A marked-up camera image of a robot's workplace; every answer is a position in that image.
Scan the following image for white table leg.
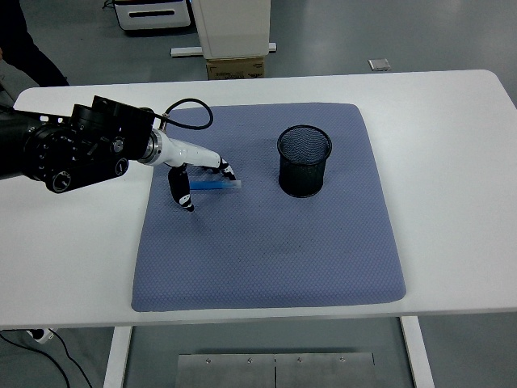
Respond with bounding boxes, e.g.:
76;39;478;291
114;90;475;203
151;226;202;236
399;316;435;388
101;326;133;388

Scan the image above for grey metal plate with screws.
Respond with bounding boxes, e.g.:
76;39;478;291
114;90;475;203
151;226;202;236
175;352;375;388

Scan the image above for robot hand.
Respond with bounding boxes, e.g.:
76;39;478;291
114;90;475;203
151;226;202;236
154;131;238;214

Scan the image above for blue-grey mat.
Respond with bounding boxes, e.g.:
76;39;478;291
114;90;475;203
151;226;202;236
131;103;407;313

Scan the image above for black mesh pen holder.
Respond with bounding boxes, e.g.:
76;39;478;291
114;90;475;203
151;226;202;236
276;124;333;199

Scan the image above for cardboard box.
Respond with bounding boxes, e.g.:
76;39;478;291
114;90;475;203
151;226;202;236
205;56;266;81

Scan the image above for white power strip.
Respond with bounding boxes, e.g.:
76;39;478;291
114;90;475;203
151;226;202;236
25;327;56;345

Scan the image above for person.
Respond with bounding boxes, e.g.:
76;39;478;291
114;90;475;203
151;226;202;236
0;0;70;107

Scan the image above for black floor cable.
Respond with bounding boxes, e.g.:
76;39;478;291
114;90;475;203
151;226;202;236
0;329;94;388

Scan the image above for blue marker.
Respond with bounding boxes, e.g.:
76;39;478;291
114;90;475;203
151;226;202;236
188;179;243;192

